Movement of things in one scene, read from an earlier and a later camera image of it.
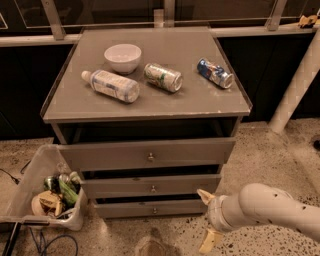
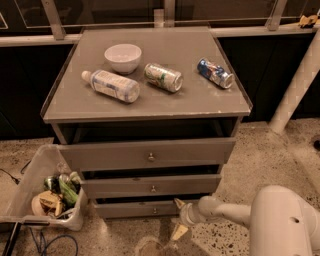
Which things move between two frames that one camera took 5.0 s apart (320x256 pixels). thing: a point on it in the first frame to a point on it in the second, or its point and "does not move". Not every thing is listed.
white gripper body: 215,213 to 188,214
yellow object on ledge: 307,22 does not move
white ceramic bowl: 123,58 does not move
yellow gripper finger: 210,240 to 178,232
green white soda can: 165,77 does not move
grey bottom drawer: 150,208 does not move
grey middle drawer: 154,186 does not move
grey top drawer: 134,153 does not move
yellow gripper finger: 205,196 to 179,203
